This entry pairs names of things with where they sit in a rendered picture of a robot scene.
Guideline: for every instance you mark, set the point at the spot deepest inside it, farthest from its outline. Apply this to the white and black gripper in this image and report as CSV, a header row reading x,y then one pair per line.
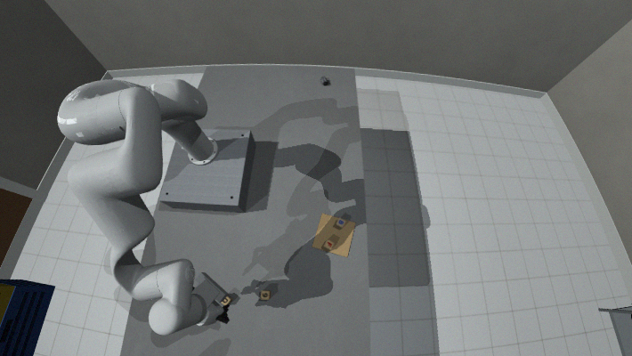
x,y
214,313

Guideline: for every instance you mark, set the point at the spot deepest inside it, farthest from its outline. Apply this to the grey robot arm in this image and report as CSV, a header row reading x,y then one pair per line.
x,y
106,183

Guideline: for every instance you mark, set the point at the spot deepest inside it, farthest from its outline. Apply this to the tan square mat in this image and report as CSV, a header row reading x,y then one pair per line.
x,y
341,237

